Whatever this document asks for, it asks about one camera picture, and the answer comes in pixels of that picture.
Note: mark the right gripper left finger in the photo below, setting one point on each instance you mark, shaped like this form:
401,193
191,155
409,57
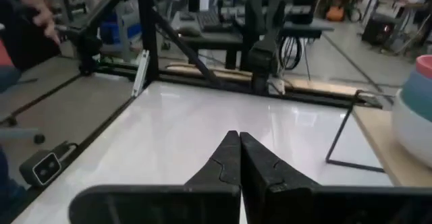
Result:
209,203

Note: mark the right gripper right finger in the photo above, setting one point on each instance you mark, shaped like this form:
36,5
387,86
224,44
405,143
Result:
287,203

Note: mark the white bowl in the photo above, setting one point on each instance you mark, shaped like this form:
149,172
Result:
411,136

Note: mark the light blue plastic bowl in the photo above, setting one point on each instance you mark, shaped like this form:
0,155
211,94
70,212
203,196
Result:
420,80

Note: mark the pink plastic bowl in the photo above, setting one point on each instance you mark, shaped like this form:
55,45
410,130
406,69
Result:
425,65

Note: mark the teal plastic bowl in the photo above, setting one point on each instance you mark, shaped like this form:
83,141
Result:
418,106

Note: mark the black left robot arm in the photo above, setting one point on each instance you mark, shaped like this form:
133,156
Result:
263,11

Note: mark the dark desk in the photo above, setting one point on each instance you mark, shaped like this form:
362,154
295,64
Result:
216,40

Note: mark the wooden board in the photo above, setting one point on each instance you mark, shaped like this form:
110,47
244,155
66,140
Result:
381,139
320,87

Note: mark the black keyboard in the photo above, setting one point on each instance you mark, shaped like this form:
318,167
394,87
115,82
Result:
209,21

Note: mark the black computer mouse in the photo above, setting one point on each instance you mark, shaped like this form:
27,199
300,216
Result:
189,31

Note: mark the orange object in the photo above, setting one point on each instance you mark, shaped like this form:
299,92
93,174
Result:
335,13

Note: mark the black computer tower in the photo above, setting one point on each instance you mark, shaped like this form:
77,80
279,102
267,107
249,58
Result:
378,30

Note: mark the blue bin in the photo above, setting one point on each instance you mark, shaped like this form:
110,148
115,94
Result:
118,28

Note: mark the person's hand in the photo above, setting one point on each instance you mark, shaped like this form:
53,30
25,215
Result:
44,18

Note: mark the person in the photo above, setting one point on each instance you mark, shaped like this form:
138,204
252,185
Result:
20,48

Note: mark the black aluminium rig frame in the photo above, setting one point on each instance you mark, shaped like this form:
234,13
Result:
146,31

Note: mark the white corner bracket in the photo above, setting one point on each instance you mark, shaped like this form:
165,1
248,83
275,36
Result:
140,72

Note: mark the black table-level camera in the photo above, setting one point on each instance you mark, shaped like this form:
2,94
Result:
40,168

